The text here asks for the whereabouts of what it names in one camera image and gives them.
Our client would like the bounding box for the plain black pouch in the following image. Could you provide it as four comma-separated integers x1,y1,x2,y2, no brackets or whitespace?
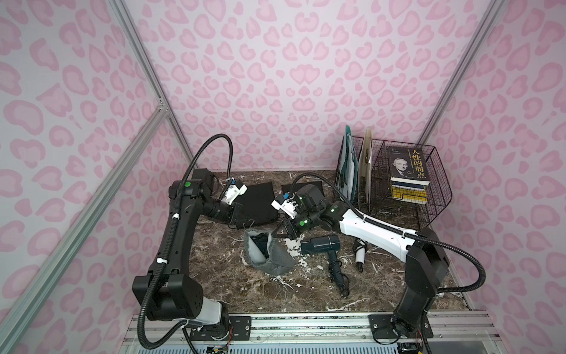
235,181,278,228

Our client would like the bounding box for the grey hair dryer pouch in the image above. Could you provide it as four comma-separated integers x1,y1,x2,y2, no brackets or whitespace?
244,230,296,276

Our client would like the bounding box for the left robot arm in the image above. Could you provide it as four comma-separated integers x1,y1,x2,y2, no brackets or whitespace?
132,161,248,350

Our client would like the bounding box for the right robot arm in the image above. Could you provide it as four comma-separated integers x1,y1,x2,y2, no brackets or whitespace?
271,185,486,345

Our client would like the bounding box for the white hair dryer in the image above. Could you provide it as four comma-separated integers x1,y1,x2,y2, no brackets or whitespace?
352,238,368,273

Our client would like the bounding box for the black pouch gold print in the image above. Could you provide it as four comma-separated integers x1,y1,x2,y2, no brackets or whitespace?
281,181,324,195

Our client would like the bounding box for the yellow striped book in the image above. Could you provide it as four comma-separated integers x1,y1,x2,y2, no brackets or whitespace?
390,181,429,204

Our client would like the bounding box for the book with portrait cover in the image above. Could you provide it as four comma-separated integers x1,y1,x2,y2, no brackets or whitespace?
386,146,430,186

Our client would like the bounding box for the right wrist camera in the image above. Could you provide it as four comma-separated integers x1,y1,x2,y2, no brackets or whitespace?
271,192,298,219

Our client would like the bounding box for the black wire basket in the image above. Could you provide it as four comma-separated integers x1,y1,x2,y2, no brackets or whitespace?
330,135,454,234

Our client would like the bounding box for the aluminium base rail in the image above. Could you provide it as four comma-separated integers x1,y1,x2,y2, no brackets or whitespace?
119,310,505,354

